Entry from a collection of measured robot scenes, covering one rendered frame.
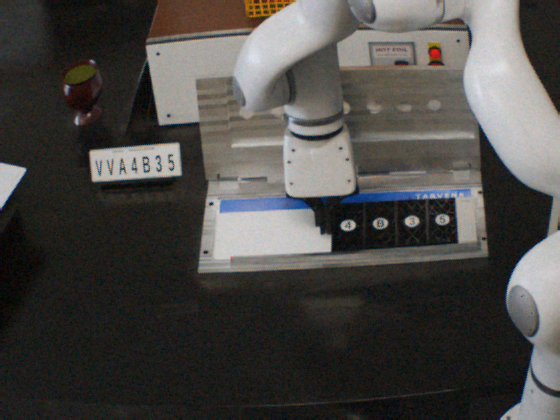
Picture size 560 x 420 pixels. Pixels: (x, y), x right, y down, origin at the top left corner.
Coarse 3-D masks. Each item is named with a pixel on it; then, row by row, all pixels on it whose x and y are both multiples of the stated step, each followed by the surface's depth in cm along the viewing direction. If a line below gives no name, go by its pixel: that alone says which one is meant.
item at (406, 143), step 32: (224, 96) 201; (352, 96) 201; (384, 96) 200; (416, 96) 200; (448, 96) 199; (224, 128) 203; (256, 128) 204; (352, 128) 203; (384, 128) 203; (416, 128) 202; (448, 128) 202; (224, 160) 206; (256, 160) 205; (384, 160) 204; (416, 160) 203; (448, 160) 203
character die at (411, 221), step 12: (396, 204) 200; (408, 204) 200; (420, 204) 200; (396, 216) 198; (408, 216) 198; (420, 216) 198; (396, 228) 197; (408, 228) 196; (420, 228) 196; (396, 240) 195; (408, 240) 195; (420, 240) 194
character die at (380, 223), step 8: (384, 200) 201; (392, 200) 201; (368, 208) 201; (376, 208) 201; (384, 208) 201; (392, 208) 200; (368, 216) 200; (376, 216) 199; (384, 216) 199; (392, 216) 199; (368, 224) 198; (376, 224) 198; (384, 224) 197; (392, 224) 198; (368, 232) 197; (376, 232) 197; (384, 232) 196; (392, 232) 197; (368, 240) 196; (376, 240) 196; (384, 240) 196; (392, 240) 195; (368, 248) 195; (376, 248) 194
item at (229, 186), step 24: (456, 168) 204; (216, 192) 209; (240, 192) 208; (264, 192) 207; (360, 192) 205; (216, 216) 205; (480, 216) 198; (216, 264) 197; (240, 264) 196; (264, 264) 196; (288, 264) 195; (312, 264) 195; (336, 264) 194; (360, 264) 193; (384, 264) 193; (408, 264) 193; (432, 264) 193; (456, 264) 193; (480, 264) 192
